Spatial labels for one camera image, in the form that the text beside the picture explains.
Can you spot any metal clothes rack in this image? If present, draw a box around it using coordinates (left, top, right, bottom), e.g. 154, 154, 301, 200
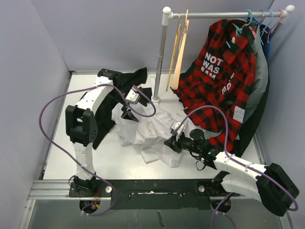
150, 5, 295, 106

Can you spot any white shirt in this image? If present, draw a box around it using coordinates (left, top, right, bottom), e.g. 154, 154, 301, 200
112, 104, 184, 168

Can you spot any beige plastic hanger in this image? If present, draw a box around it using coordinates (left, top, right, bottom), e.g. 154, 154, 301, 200
172, 9, 189, 90

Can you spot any red black plaid shirt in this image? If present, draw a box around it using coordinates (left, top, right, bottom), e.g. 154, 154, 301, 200
173, 19, 255, 152

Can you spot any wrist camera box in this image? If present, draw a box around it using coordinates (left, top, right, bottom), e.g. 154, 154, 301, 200
170, 121, 184, 136
125, 89, 140, 104

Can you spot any blue hanger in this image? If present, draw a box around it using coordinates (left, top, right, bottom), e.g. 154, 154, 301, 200
259, 9, 274, 46

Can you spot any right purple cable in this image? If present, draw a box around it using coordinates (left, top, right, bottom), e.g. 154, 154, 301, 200
175, 109, 298, 229

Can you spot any grey garment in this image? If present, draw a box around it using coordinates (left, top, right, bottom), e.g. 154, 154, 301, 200
243, 22, 268, 124

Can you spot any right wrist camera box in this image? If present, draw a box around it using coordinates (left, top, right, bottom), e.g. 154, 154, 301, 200
170, 121, 184, 136

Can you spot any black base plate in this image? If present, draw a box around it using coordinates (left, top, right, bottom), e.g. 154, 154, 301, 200
69, 178, 228, 210

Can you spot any blue garment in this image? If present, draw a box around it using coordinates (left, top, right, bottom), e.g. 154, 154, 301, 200
252, 18, 272, 60

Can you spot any black hanging garment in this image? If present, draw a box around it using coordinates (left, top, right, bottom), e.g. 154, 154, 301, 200
232, 76, 270, 156

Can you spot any yellow plastic hanger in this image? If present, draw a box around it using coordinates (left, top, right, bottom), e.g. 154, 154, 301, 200
165, 16, 181, 92

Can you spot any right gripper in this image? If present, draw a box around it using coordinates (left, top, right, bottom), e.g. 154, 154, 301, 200
165, 130, 201, 154

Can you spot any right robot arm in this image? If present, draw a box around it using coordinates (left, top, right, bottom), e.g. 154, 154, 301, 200
164, 129, 300, 217

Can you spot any pink hanger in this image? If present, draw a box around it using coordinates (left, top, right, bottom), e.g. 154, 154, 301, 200
267, 9, 284, 44

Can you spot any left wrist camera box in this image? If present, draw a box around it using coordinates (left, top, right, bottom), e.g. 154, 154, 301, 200
125, 89, 140, 104

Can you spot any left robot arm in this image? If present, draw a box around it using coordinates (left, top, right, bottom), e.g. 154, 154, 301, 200
65, 68, 147, 196

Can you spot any teal hanger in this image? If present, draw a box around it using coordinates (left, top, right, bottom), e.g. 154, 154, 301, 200
224, 9, 255, 49

